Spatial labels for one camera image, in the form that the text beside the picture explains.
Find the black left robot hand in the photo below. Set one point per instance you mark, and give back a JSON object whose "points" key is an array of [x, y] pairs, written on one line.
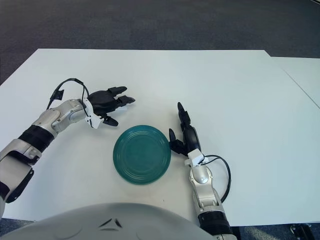
{"points": [[103, 101]]}

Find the silver robot torso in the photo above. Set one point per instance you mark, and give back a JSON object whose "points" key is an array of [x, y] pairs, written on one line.
{"points": [[112, 225]]}

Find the black chair base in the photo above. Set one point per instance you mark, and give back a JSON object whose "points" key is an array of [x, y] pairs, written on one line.
{"points": [[301, 228]]}

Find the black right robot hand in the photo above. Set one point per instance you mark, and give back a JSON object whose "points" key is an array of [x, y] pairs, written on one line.
{"points": [[190, 137]]}

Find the dark green round plate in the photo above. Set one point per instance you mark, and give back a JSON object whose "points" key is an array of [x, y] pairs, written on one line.
{"points": [[142, 155]]}

